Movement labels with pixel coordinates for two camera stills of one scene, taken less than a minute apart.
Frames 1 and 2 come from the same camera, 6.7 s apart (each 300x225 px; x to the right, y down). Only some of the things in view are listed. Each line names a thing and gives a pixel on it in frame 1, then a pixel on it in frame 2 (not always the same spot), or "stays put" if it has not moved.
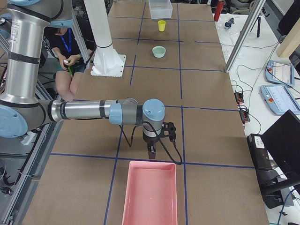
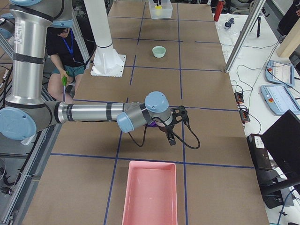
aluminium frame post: (251, 21) stays put
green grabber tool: (71, 70) → (64, 80)
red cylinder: (218, 10) stays put
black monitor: (282, 139) stays put
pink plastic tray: (150, 197) stays put
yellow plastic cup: (161, 25) → (158, 10)
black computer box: (260, 154) stays put
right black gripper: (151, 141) → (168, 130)
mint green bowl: (159, 51) stays put
